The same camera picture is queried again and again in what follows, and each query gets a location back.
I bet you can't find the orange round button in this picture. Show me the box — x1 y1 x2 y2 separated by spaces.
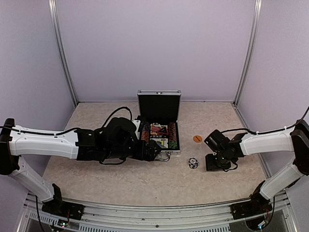
193 135 203 143

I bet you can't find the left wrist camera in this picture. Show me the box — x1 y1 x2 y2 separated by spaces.
132 116 146 139

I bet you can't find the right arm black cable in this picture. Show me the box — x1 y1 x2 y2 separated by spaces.
221 118 309 136

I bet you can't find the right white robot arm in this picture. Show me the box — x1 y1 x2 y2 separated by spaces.
204 119 309 215

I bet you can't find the blue white chip stack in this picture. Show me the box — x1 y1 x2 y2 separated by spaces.
188 158 199 169

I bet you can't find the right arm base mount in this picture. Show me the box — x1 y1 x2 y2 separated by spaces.
230 181 273 220

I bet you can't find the aluminium frame post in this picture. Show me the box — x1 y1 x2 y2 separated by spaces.
233 0 262 108
48 0 79 107

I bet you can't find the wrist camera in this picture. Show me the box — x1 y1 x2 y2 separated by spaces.
132 116 146 139
204 130 230 153

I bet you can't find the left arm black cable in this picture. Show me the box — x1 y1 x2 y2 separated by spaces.
0 106 133 165

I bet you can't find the chip row in case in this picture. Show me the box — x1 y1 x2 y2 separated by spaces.
141 122 150 142
169 122 177 142

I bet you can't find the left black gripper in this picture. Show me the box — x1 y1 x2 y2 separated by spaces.
104 139 161 161

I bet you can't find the right chip row in case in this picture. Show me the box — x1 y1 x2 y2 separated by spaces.
169 122 177 142

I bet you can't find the blue card deck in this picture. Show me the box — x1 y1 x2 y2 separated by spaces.
154 138 169 148

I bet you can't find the red card deck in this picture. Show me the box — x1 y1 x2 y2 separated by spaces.
150 123 168 135

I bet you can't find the left aluminium frame post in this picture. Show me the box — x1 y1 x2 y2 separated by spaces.
48 0 79 107

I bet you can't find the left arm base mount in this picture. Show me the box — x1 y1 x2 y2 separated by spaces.
42 183 84 220

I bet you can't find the front aluminium rail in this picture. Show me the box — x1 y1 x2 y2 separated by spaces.
16 190 297 232

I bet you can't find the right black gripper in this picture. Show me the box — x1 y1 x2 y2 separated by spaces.
206 151 231 171

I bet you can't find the left chip row in case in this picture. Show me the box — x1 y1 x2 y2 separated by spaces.
141 122 150 142

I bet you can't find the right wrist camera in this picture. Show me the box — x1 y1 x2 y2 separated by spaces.
204 130 230 153

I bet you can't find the right aluminium frame post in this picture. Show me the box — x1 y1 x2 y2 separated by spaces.
233 0 262 108

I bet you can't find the aluminium poker case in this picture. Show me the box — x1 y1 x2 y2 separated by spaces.
137 90 182 161

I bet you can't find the green chip stack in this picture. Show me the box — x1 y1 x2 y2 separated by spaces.
169 139 178 149

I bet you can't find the black red triangular button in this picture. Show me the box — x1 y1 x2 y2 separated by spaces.
157 126 169 135

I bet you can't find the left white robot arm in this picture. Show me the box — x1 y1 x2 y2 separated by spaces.
0 117 161 215

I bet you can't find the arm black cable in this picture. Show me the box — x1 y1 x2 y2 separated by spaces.
221 118 309 136
0 106 133 165

